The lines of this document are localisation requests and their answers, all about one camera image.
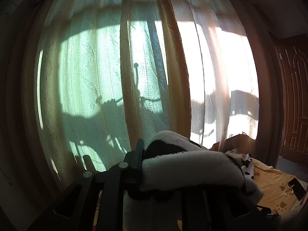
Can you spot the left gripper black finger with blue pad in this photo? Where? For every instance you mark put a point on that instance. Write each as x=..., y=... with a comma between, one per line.
x=95, y=201

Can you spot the cow print fleece garment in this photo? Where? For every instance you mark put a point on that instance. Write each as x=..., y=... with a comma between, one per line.
x=184, y=186

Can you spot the beige lace curtain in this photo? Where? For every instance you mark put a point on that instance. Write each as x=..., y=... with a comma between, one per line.
x=108, y=72

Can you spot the beige crumpled garment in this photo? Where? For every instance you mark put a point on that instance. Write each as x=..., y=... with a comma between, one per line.
x=242, y=142

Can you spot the orange paw print bedspread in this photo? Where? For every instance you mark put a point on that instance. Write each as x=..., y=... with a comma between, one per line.
x=278, y=195

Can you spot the brown wooden door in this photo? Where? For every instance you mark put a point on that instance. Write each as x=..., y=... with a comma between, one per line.
x=292, y=53

